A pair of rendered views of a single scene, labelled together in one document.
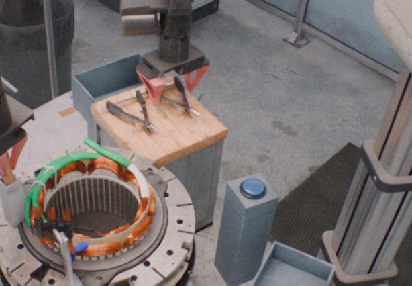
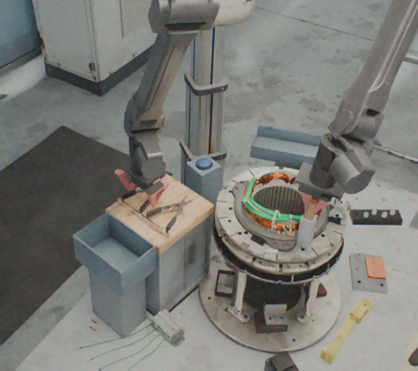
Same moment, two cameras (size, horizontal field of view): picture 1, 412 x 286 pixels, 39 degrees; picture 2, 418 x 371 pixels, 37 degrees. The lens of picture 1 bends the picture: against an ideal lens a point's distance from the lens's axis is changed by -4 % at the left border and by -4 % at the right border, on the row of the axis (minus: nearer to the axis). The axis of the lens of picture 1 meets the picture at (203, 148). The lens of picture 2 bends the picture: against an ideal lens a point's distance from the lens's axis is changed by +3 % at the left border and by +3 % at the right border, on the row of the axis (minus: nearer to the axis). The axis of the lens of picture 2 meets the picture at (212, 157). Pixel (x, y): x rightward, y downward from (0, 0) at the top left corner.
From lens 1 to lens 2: 157 cm
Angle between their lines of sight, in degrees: 71
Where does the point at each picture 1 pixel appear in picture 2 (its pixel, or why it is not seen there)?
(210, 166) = not seen: hidden behind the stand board
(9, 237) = (319, 243)
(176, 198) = (248, 176)
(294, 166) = not seen: outside the picture
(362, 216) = (219, 114)
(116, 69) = (91, 253)
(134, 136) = (188, 215)
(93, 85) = (108, 273)
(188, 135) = (176, 189)
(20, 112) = (307, 167)
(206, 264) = not seen: hidden behind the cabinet
